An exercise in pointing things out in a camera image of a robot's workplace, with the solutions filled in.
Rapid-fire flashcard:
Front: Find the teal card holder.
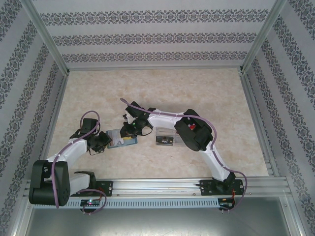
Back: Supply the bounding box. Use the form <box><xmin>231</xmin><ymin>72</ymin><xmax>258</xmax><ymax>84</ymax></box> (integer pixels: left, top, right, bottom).
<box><xmin>107</xmin><ymin>128</ymin><xmax>139</xmax><ymax>149</ymax></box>

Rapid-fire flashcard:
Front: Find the white card with dark print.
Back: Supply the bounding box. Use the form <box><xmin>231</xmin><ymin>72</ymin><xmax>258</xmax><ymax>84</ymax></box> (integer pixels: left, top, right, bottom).
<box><xmin>110</xmin><ymin>129</ymin><xmax>124</xmax><ymax>146</ymax></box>

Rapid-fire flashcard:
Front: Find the black card with white print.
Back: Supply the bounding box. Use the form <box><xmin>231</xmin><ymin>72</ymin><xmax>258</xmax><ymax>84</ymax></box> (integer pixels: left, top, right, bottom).
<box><xmin>156</xmin><ymin>136</ymin><xmax>174</xmax><ymax>147</ymax></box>

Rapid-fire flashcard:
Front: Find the clear plastic box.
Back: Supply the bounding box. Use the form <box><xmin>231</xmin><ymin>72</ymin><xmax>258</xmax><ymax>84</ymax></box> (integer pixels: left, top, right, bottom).
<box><xmin>155</xmin><ymin>126</ymin><xmax>184</xmax><ymax>148</ymax></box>

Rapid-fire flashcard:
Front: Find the grey metal base panel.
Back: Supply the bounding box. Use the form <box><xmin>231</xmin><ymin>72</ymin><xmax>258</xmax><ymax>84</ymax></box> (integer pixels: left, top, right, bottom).
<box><xmin>14</xmin><ymin>196</ymin><xmax>303</xmax><ymax>236</ymax></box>

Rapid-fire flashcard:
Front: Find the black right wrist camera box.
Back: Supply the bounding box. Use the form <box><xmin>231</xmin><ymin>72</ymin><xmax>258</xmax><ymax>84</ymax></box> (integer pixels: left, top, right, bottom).
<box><xmin>125</xmin><ymin>100</ymin><xmax>146</xmax><ymax>117</ymax></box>

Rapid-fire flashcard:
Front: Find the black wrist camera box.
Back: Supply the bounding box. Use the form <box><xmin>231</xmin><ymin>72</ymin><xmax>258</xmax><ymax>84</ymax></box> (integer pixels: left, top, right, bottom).
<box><xmin>82</xmin><ymin>118</ymin><xmax>98</xmax><ymax>132</ymax></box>
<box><xmin>125</xmin><ymin>100</ymin><xmax>146</xmax><ymax>117</ymax></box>

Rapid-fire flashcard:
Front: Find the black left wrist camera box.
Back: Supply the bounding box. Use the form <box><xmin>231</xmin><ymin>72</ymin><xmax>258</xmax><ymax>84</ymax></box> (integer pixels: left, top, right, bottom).
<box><xmin>82</xmin><ymin>118</ymin><xmax>98</xmax><ymax>132</ymax></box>

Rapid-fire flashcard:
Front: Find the aluminium frame rail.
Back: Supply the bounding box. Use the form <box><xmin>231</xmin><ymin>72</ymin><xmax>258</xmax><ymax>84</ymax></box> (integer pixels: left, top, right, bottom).
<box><xmin>240</xmin><ymin>71</ymin><xmax>293</xmax><ymax>182</ymax></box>
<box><xmin>23</xmin><ymin>71</ymin><xmax>71</xmax><ymax>182</ymax></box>

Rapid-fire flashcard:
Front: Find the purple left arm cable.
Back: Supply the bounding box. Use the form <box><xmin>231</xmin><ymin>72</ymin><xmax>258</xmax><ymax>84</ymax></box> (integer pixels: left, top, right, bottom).
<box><xmin>50</xmin><ymin>110</ymin><xmax>107</xmax><ymax>216</ymax></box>

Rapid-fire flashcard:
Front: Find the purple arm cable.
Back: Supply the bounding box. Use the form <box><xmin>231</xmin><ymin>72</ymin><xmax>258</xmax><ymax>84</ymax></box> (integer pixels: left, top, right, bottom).
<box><xmin>50</xmin><ymin>110</ymin><xmax>107</xmax><ymax>216</ymax></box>
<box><xmin>120</xmin><ymin>98</ymin><xmax>248</xmax><ymax>212</ymax></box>

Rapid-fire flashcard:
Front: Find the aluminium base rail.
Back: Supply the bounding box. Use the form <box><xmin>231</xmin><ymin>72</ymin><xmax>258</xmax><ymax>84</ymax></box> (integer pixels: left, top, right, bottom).
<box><xmin>23</xmin><ymin>177</ymin><xmax>293</xmax><ymax>197</ymax></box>

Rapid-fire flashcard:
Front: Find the slotted grey cable tray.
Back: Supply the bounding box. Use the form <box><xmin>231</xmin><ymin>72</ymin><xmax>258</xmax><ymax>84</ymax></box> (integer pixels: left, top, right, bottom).
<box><xmin>33</xmin><ymin>198</ymin><xmax>220</xmax><ymax>207</ymax></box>

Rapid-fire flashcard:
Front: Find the aluminium frame post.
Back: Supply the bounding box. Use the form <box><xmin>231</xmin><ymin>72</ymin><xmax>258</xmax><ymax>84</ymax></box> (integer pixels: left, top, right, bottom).
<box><xmin>23</xmin><ymin>0</ymin><xmax>71</xmax><ymax>74</ymax></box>
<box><xmin>240</xmin><ymin>0</ymin><xmax>288</xmax><ymax>73</ymax></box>

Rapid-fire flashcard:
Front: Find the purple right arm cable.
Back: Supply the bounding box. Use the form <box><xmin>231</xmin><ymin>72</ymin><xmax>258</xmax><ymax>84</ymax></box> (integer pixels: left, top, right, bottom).
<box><xmin>120</xmin><ymin>98</ymin><xmax>248</xmax><ymax>212</ymax></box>

